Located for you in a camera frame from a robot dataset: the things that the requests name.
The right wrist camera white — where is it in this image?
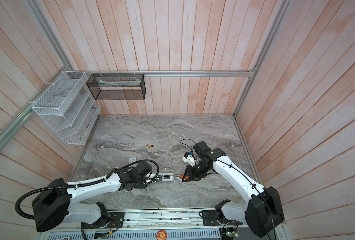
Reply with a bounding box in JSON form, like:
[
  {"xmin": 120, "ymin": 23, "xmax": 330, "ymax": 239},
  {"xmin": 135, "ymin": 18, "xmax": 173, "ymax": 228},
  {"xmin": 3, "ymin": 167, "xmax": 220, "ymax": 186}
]
[{"xmin": 183, "ymin": 151, "xmax": 196, "ymax": 167}]

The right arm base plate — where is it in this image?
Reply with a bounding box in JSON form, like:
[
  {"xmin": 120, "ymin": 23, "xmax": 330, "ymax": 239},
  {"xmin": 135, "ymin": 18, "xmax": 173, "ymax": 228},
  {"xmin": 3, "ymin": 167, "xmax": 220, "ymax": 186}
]
[{"xmin": 199, "ymin": 208, "xmax": 246, "ymax": 227}]

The black wire mesh basket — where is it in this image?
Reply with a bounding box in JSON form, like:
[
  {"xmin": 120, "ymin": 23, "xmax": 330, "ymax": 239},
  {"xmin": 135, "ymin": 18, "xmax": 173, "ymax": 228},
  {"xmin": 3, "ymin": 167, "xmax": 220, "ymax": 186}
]
[{"xmin": 86, "ymin": 73, "xmax": 146, "ymax": 101}]

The orange handled screwdriver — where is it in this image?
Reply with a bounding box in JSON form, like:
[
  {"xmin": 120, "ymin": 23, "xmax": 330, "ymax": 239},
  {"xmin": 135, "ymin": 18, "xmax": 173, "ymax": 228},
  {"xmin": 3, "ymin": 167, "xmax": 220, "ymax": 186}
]
[{"xmin": 178, "ymin": 175, "xmax": 189, "ymax": 182}]

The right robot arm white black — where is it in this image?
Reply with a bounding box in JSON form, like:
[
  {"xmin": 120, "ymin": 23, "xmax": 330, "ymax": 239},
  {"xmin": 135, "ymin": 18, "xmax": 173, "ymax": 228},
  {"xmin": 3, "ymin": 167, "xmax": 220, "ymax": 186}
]
[{"xmin": 180, "ymin": 141, "xmax": 285, "ymax": 240}]

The aluminium front rail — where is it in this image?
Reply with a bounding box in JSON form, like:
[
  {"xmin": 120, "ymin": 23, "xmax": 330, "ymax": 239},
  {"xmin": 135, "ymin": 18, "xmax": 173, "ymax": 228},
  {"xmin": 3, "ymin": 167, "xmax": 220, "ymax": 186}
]
[{"xmin": 37, "ymin": 206, "xmax": 286, "ymax": 233}]

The white wire mesh shelf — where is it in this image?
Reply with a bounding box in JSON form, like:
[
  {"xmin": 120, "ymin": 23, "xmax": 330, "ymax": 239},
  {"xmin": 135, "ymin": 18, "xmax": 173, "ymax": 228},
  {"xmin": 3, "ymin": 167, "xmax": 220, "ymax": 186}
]
[{"xmin": 32, "ymin": 72, "xmax": 101, "ymax": 145}]

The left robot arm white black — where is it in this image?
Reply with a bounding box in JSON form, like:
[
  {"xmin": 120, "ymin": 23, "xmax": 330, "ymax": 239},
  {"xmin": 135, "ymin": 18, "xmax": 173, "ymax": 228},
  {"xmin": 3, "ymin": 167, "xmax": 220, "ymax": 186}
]
[{"xmin": 14, "ymin": 160, "xmax": 159, "ymax": 233}]

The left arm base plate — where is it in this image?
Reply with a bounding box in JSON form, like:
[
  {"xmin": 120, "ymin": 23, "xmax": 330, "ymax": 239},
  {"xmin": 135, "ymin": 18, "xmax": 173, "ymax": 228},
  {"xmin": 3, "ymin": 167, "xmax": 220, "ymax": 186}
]
[{"xmin": 81, "ymin": 212, "xmax": 125, "ymax": 230}]

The white remote control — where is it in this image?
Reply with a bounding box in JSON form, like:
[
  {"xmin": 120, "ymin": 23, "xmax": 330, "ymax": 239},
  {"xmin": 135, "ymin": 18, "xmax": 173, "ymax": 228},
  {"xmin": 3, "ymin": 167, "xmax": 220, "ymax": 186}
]
[
  {"xmin": 147, "ymin": 173, "xmax": 174, "ymax": 182},
  {"xmin": 128, "ymin": 157, "xmax": 137, "ymax": 164}
]

